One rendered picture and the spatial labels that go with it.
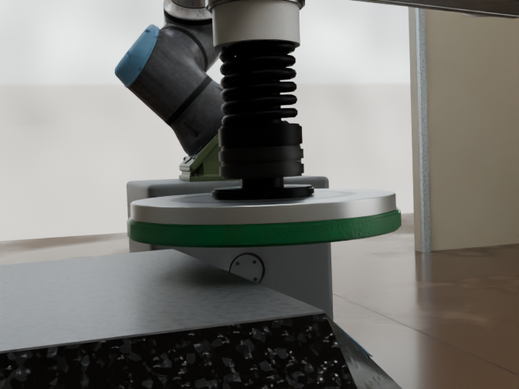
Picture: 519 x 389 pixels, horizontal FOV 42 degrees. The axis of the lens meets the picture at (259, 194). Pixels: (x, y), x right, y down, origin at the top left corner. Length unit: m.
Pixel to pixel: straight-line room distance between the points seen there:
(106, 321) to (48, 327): 0.03
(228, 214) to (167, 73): 1.10
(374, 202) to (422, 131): 5.71
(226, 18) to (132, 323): 0.26
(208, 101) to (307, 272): 0.44
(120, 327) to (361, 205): 0.19
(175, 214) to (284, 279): 1.01
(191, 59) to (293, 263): 0.52
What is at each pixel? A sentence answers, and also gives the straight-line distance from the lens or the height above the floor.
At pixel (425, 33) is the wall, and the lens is 6.38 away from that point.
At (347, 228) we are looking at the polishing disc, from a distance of 0.46.
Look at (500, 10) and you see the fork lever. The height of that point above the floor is 1.06.
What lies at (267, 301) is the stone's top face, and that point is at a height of 0.81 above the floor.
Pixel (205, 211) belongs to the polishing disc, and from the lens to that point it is 0.46.
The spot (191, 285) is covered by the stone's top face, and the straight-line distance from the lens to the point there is 0.49.
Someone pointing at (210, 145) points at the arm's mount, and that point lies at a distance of 1.46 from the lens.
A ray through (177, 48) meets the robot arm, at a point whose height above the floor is 1.15.
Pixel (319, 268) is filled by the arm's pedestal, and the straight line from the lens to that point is 1.49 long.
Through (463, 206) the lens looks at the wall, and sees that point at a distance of 6.50.
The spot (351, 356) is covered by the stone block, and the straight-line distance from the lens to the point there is 0.39.
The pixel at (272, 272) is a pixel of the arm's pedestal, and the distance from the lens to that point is 1.45.
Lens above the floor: 0.89
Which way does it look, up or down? 3 degrees down
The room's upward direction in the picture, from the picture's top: 2 degrees counter-clockwise
